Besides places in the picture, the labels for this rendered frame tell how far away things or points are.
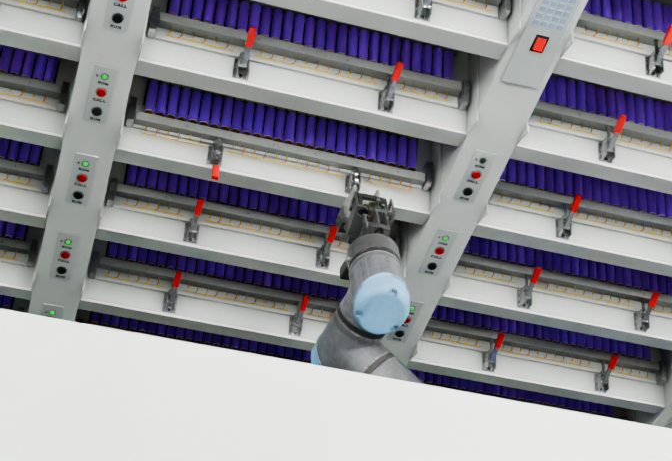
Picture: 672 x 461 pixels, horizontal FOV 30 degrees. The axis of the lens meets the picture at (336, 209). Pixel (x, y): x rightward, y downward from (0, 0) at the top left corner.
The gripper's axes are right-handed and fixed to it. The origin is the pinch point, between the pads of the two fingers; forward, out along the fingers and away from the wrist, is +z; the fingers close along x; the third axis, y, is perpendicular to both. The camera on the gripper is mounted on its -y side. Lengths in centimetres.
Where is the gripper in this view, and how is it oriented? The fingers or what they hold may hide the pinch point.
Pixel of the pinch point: (356, 203)
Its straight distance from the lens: 231.4
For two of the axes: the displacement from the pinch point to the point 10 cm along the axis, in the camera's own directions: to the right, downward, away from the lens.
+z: -0.8, -5.2, 8.5
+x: -9.6, -2.0, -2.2
